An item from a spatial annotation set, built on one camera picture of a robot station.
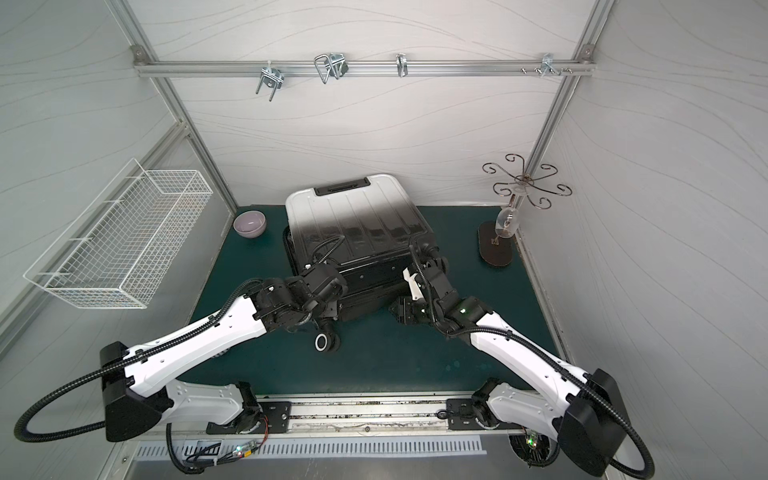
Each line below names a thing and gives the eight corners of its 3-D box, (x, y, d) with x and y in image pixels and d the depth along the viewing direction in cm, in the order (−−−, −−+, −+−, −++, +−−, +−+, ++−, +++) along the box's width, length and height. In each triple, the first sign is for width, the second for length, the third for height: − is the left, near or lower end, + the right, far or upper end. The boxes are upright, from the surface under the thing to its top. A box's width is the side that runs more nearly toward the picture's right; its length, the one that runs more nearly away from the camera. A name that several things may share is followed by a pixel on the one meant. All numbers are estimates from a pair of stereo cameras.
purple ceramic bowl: (233, 240, 111) (228, 231, 108) (243, 219, 118) (238, 210, 115) (263, 240, 111) (258, 231, 108) (271, 219, 118) (267, 210, 115)
